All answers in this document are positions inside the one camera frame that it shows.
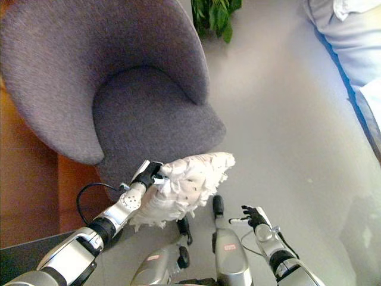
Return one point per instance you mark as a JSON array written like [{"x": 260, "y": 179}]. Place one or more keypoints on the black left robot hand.
[{"x": 147, "y": 175}]

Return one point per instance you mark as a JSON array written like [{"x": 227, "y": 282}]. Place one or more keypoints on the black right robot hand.
[{"x": 256, "y": 217}]

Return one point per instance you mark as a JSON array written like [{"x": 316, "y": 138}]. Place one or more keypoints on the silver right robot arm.
[{"x": 282, "y": 256}]

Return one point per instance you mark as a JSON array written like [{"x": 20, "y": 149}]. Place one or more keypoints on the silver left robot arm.
[{"x": 80, "y": 238}]

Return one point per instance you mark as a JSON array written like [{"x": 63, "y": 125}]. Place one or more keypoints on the silver left robot leg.
[{"x": 166, "y": 262}]

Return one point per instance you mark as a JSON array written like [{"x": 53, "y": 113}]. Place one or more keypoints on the grey fabric armchair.
[{"x": 113, "y": 89}]

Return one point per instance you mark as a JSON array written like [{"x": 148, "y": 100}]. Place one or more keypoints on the green potted plant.
[{"x": 215, "y": 16}]

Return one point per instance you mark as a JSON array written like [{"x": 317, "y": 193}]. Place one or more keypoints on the white duvet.
[{"x": 351, "y": 38}]

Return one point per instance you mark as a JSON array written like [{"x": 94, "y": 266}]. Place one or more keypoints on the bed with beige frame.
[{"x": 366, "y": 107}]

